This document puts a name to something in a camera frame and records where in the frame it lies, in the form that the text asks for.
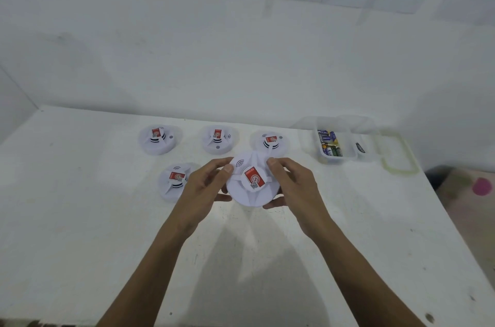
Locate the person's left hand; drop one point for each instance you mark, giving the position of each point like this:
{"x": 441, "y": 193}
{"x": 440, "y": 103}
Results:
{"x": 197, "y": 195}

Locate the person's right hand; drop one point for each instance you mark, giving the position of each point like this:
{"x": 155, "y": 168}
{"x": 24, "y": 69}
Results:
{"x": 301, "y": 195}

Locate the clear plastic container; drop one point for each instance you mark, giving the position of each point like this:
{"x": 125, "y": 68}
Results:
{"x": 372, "y": 141}
{"x": 307, "y": 141}

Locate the pile of assorted batteries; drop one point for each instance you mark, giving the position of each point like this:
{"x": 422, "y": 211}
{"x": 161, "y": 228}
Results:
{"x": 330, "y": 144}

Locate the black battery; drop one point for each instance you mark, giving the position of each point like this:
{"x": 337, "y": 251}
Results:
{"x": 360, "y": 147}

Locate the clear lid with green rim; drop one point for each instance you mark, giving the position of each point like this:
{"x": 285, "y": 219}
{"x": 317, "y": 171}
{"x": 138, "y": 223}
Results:
{"x": 413, "y": 160}

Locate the person's left forearm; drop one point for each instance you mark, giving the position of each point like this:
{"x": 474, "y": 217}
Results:
{"x": 147, "y": 280}

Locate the person's right forearm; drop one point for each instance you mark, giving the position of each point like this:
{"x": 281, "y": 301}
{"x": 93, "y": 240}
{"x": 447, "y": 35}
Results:
{"x": 367, "y": 280}

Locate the cream fabric with pink dots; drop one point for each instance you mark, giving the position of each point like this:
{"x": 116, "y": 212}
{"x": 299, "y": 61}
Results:
{"x": 464, "y": 218}

